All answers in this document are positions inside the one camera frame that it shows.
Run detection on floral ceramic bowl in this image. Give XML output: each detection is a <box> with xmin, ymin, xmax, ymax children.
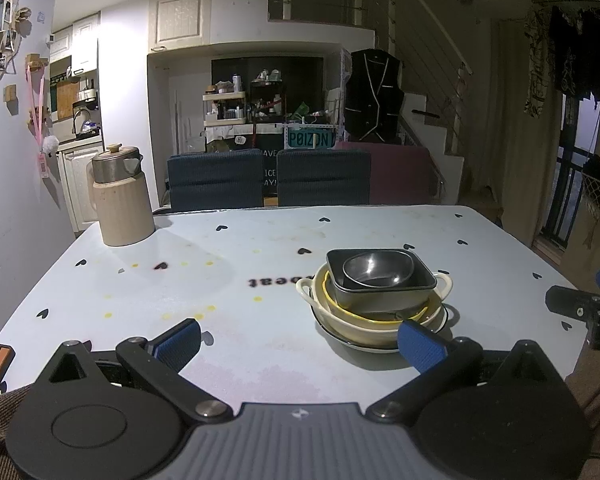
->
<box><xmin>321</xmin><ymin>272</ymin><xmax>431</xmax><ymax>323</ymax></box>

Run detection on oval steel bowl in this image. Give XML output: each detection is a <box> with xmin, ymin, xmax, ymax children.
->
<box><xmin>342</xmin><ymin>251</ymin><xmax>414</xmax><ymax>289</ymax></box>

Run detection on black vest with white trim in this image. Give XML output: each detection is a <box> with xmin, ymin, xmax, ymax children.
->
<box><xmin>344</xmin><ymin>49</ymin><xmax>405</xmax><ymax>142</ymax></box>

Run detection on white shelf cart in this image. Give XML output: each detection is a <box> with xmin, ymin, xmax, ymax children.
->
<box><xmin>202</xmin><ymin>91</ymin><xmax>247</xmax><ymax>142</ymax></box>

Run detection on person's left leg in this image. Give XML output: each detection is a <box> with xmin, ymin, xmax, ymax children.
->
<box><xmin>0</xmin><ymin>389</ymin><xmax>46</xmax><ymax>480</ymax></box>

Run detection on cream bowl with handles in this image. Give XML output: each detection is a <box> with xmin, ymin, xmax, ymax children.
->
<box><xmin>296</xmin><ymin>262</ymin><xmax>453</xmax><ymax>346</ymax></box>

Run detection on staircase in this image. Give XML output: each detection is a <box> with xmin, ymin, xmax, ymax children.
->
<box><xmin>399</xmin><ymin>92</ymin><xmax>501</xmax><ymax>226</ymax></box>

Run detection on stair railing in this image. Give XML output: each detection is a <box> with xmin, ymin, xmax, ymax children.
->
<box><xmin>269</xmin><ymin>0</ymin><xmax>473</xmax><ymax>156</ymax></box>

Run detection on dark balcony door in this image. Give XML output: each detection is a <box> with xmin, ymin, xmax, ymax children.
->
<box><xmin>537</xmin><ymin>100</ymin><xmax>600</xmax><ymax>266</ymax></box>

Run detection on white lower kitchen cabinets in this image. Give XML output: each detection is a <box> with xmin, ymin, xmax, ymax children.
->
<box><xmin>57</xmin><ymin>140</ymin><xmax>106</xmax><ymax>235</ymax></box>

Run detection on white kitchen cabinets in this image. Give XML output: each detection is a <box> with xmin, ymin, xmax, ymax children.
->
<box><xmin>57</xmin><ymin>140</ymin><xmax>106</xmax><ymax>235</ymax></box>
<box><xmin>50</xmin><ymin>12</ymin><xmax>101</xmax><ymax>75</ymax></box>

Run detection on dark storage rack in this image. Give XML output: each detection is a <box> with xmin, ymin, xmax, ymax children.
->
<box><xmin>250</xmin><ymin>79</ymin><xmax>287</xmax><ymax>123</ymax></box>

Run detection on white upper kitchen cabinets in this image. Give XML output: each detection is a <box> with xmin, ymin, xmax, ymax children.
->
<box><xmin>50</xmin><ymin>12</ymin><xmax>101</xmax><ymax>75</ymax></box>

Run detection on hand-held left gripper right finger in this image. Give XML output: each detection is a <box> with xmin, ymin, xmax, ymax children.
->
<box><xmin>365</xmin><ymin>320</ymin><xmax>565</xmax><ymax>422</ymax></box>

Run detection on beige thermos jug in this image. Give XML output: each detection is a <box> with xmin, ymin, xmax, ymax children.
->
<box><xmin>91</xmin><ymin>144</ymin><xmax>156</xmax><ymax>247</ymax></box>

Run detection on teal plate sign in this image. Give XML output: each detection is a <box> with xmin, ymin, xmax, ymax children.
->
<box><xmin>286</xmin><ymin>130</ymin><xmax>335</xmax><ymax>151</ymax></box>

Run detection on navy dining chair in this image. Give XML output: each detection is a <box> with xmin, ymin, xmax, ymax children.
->
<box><xmin>276</xmin><ymin>149</ymin><xmax>372</xmax><ymax>207</ymax></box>
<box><xmin>167</xmin><ymin>149</ymin><xmax>265</xmax><ymax>213</ymax></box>

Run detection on rectangular steel container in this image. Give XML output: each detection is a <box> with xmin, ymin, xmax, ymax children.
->
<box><xmin>326</xmin><ymin>248</ymin><xmax>438</xmax><ymax>313</ymax></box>

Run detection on beige curtain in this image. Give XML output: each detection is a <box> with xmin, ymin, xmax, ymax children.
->
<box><xmin>495</xmin><ymin>17</ymin><xmax>566</xmax><ymax>248</ymax></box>

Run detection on patterned hanging cloth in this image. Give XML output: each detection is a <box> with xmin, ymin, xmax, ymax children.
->
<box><xmin>524</xmin><ymin>0</ymin><xmax>600</xmax><ymax>120</ymax></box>

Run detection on white overhead cabinet door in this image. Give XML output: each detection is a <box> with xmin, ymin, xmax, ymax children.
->
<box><xmin>149</xmin><ymin>0</ymin><xmax>214</xmax><ymax>52</ymax></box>

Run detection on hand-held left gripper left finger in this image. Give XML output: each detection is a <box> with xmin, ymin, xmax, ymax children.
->
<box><xmin>32</xmin><ymin>318</ymin><xmax>233</xmax><ymax>423</ymax></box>

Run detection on pink ribbon with white pompom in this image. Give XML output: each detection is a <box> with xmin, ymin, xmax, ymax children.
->
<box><xmin>26</xmin><ymin>54</ymin><xmax>61</xmax><ymax>177</ymax></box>

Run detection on white plate with dark rim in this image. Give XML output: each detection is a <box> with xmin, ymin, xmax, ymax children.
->
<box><xmin>314</xmin><ymin>305</ymin><xmax>451</xmax><ymax>355</ymax></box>

